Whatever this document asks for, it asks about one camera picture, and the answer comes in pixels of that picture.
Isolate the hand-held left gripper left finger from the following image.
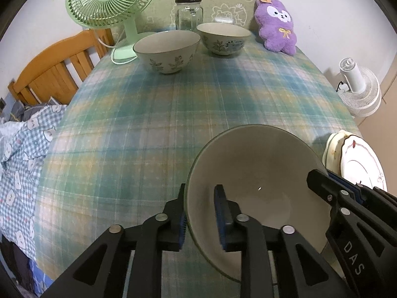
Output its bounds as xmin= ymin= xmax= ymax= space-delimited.
xmin=40 ymin=183 xmax=188 ymax=298

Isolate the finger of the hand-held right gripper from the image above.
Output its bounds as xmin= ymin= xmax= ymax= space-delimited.
xmin=326 ymin=169 xmax=397 ymax=239
xmin=306 ymin=169 xmax=397 ymax=298

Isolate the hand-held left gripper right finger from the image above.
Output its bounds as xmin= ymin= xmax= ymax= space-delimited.
xmin=213 ymin=185 xmax=359 ymax=298

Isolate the red trimmed white plate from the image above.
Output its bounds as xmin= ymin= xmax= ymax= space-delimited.
xmin=338 ymin=135 xmax=388 ymax=193

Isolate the grey leaf pattern bowl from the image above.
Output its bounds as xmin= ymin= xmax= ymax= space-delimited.
xmin=196 ymin=22 xmax=252 ymax=57
xmin=133 ymin=30 xmax=201 ymax=75
xmin=185 ymin=124 xmax=332 ymax=283

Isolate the yellow floral cream plate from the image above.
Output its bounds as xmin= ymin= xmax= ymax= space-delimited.
xmin=322 ymin=129 xmax=354 ymax=174

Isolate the beige cabinet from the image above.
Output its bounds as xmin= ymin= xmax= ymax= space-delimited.
xmin=357 ymin=53 xmax=397 ymax=149

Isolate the plaid green tablecloth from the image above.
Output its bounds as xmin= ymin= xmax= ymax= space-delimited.
xmin=34 ymin=28 xmax=362 ymax=298

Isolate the white standing fan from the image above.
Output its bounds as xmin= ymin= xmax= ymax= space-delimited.
xmin=337 ymin=57 xmax=382 ymax=117

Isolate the blue checkered printed blanket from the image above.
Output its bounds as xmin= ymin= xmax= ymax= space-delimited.
xmin=0 ymin=104 xmax=67 ymax=264

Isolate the grey cloth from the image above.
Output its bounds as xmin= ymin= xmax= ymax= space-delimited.
xmin=6 ymin=101 xmax=47 ymax=121

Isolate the purple plush toy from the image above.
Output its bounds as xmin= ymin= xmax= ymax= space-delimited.
xmin=254 ymin=0 xmax=298 ymax=56

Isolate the black lidded glass jar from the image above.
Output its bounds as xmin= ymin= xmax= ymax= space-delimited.
xmin=174 ymin=0 xmax=203 ymax=32

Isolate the white fan cable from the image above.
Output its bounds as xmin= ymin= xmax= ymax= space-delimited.
xmin=96 ymin=28 xmax=125 ymax=48

